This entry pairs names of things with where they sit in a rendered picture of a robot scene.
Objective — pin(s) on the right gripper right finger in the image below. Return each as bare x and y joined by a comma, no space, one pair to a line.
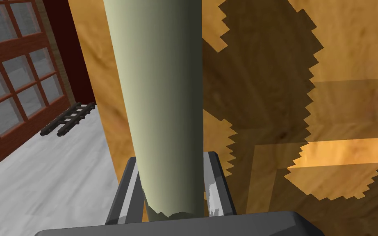
217,190

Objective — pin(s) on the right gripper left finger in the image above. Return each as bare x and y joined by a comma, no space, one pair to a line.
128,196

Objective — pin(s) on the black ladder-shaped rack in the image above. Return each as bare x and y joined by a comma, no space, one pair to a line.
67,119

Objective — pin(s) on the red-brown framed window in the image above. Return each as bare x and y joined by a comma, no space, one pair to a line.
15,75

